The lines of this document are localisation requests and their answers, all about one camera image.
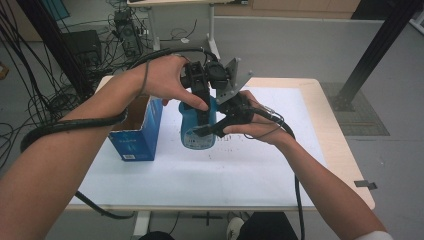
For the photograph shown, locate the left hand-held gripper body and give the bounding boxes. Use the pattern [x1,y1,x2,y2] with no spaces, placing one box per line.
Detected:
[180,59,232,95]

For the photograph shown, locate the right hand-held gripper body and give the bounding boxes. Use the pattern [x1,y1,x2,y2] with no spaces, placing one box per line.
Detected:
[214,57,258,138]

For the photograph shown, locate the blue bottle with white cap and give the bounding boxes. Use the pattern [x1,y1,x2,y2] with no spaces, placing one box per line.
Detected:
[178,99,218,151]

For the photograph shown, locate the blue cardboard box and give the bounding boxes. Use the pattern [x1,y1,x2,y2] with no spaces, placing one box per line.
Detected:
[107,94,164,163]

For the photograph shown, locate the person's left hand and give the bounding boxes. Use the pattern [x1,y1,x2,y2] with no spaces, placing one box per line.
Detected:
[139,54,210,113]

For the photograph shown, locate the person's right hand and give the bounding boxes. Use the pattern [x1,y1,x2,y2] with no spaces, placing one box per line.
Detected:
[222,89,296,148]

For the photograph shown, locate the white desk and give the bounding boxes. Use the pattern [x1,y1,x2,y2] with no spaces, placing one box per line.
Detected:
[126,0,249,66]

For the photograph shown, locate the white table mat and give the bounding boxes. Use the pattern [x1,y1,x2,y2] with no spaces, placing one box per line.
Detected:
[68,85,329,208]

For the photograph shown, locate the black computer tower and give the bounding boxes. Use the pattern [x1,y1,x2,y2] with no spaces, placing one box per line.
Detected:
[113,9,143,58]

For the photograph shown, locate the white shoe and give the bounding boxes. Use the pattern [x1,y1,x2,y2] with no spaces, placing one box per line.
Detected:
[226,216,245,240]

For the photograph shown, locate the white table leg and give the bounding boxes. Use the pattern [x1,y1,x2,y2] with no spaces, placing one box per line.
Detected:
[131,210,152,239]

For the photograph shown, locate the person's right leg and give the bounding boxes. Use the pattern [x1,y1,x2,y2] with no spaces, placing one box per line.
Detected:
[236,211,299,240]

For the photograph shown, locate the person's leg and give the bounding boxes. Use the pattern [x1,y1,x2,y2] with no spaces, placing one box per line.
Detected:
[138,230,176,240]
[236,211,299,240]

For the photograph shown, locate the person's left leg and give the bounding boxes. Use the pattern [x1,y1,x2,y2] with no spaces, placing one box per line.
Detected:
[138,230,176,240]

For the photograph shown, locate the black equipment box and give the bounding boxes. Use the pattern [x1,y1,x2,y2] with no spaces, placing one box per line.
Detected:
[61,29,103,68]

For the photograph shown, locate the grey patterned floor mat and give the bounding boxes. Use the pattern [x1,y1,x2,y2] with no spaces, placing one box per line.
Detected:
[319,81,391,137]

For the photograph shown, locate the black tape piece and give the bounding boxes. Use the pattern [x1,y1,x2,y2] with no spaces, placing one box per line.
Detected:
[353,179,378,191]

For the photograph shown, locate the teal board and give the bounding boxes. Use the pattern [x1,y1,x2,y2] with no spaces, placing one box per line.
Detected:
[41,0,71,21]

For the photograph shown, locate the white sleeve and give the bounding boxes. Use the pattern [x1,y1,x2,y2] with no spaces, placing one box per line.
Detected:
[353,230,396,240]

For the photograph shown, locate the thin black wrist cord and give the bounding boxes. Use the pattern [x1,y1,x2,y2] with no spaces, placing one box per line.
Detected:
[138,60,150,98]

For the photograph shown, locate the thick black left gripper cable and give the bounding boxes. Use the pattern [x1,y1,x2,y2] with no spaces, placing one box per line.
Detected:
[19,47,219,221]

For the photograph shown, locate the black metal frame post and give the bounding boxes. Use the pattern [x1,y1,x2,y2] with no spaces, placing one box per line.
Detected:
[15,0,96,101]
[331,0,424,113]

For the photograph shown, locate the tangle of black floor cables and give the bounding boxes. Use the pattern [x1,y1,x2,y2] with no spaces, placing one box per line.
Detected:
[0,6,158,168]

